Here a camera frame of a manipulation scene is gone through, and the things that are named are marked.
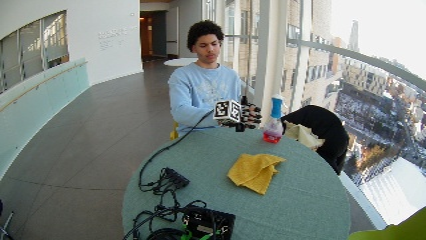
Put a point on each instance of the white marker cube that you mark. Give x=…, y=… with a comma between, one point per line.
x=226, y=110

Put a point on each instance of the clear spray bottle blue nozzle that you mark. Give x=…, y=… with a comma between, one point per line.
x=273, y=128

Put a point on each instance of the beige cloth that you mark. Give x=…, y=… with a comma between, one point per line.
x=304, y=135

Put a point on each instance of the the person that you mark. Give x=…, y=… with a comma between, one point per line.
x=200, y=86

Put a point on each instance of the yellow cloth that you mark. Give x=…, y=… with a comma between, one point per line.
x=254, y=171

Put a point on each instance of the black jacket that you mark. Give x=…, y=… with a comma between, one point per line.
x=323, y=133

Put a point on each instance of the yellow chair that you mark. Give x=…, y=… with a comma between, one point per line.
x=173, y=133

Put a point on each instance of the white round table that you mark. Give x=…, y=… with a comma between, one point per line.
x=180, y=62

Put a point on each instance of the black hub box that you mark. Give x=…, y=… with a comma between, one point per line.
x=176, y=178

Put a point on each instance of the black electronics box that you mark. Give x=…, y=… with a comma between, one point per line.
x=208, y=221

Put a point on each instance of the yellow-green chair back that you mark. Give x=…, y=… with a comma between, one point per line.
x=394, y=230

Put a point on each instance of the wooden handrail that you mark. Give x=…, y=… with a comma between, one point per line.
x=40, y=85

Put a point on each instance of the grey tripod leg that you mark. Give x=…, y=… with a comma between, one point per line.
x=5, y=226

